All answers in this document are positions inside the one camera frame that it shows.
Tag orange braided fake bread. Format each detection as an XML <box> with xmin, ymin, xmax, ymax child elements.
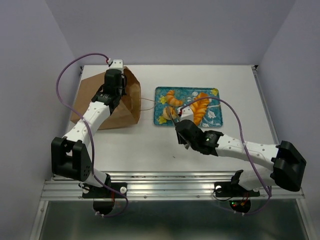
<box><xmin>190</xmin><ymin>98</ymin><xmax>210</xmax><ymax>126</ymax></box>

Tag small fake bread roll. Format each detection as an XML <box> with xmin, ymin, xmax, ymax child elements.
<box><xmin>162</xmin><ymin>106</ymin><xmax>177</xmax><ymax>120</ymax></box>

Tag brown paper bag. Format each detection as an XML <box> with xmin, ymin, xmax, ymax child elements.
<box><xmin>73</xmin><ymin>66</ymin><xmax>142</xmax><ymax>130</ymax></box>

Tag fake croissant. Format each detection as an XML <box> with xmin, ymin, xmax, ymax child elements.
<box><xmin>165</xmin><ymin>89</ymin><xmax>184</xmax><ymax>107</ymax></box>

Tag metal tongs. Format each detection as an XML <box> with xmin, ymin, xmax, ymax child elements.
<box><xmin>171</xmin><ymin>109</ymin><xmax>190</xmax><ymax>150</ymax></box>

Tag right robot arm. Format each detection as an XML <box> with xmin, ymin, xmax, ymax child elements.
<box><xmin>175</xmin><ymin>119</ymin><xmax>307</xmax><ymax>198</ymax></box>

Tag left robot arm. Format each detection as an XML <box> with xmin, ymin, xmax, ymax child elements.
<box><xmin>51</xmin><ymin>69</ymin><xmax>126</xmax><ymax>198</ymax></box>

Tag teal floral tray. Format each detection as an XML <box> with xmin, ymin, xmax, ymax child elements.
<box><xmin>153</xmin><ymin>86</ymin><xmax>223</xmax><ymax>128</ymax></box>

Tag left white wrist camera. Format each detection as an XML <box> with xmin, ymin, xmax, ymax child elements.
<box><xmin>106</xmin><ymin>58</ymin><xmax>124</xmax><ymax>71</ymax></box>

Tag aluminium mounting rail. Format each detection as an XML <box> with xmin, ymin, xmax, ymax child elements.
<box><xmin>39</xmin><ymin>170</ymin><xmax>306</xmax><ymax>201</ymax></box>

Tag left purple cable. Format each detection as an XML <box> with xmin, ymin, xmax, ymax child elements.
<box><xmin>56</xmin><ymin>52</ymin><xmax>130</xmax><ymax>218</ymax></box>

